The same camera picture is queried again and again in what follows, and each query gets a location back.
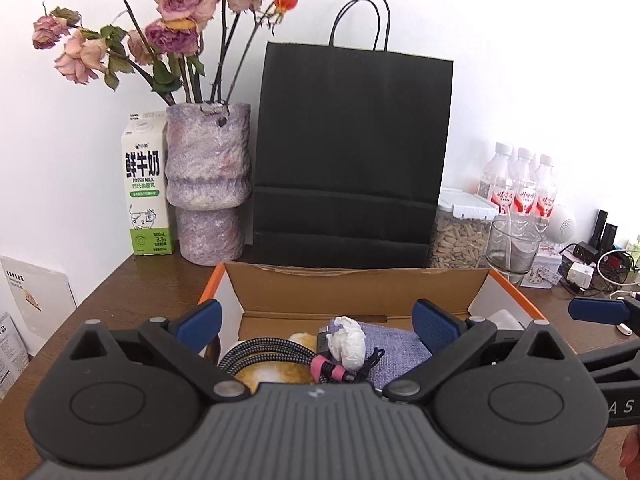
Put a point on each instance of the person's right hand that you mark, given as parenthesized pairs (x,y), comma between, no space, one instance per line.
(632,455)

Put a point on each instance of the black paper shopping bag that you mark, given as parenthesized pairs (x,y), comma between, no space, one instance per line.
(350,150)

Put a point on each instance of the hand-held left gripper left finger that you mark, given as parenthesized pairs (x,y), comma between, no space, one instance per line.
(200,321)

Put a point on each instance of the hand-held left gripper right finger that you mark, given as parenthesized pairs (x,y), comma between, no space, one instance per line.
(435,325)

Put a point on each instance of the yellow and white plush toy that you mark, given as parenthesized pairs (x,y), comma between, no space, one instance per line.
(275,374)

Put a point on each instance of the red label water bottle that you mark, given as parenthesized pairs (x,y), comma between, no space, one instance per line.
(524,190)
(546,195)
(492,180)

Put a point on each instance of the dried pink rose bouquet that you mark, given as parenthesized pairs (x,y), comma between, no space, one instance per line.
(175,5)

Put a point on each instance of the floral tin box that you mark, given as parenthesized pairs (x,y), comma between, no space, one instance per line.
(542,270)

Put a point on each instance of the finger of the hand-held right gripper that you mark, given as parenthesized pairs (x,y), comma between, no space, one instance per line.
(595,310)

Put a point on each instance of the clear drinking glass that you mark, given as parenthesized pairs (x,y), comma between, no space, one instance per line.
(522,255)

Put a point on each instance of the white round puck device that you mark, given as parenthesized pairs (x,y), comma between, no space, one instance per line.
(623,329)

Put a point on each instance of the grey blue fabric pouch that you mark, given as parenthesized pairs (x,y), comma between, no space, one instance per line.
(395,340)

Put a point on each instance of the white and green milk carton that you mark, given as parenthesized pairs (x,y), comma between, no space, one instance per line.
(146,185)

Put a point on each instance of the black charger block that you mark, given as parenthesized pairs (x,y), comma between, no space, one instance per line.
(586,251)

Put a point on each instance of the black rectangular device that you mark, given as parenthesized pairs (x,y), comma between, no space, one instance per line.
(611,240)

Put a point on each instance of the white printed packet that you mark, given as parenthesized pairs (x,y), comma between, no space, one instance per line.
(10,355)

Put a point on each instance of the white power adapter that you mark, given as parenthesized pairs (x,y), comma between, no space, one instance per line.
(579,276)

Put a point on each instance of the white round speaker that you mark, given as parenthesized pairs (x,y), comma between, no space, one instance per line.
(561,225)

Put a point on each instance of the mottled purple ceramic vase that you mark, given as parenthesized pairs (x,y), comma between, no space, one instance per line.
(207,170)

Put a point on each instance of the white tissue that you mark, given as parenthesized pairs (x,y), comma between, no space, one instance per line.
(350,345)

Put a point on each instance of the white card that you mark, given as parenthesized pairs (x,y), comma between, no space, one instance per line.
(35,300)

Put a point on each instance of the clear seed container white lid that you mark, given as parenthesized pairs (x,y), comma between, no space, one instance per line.
(457,240)

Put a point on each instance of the orange edged cardboard box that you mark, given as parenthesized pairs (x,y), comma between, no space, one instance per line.
(350,290)

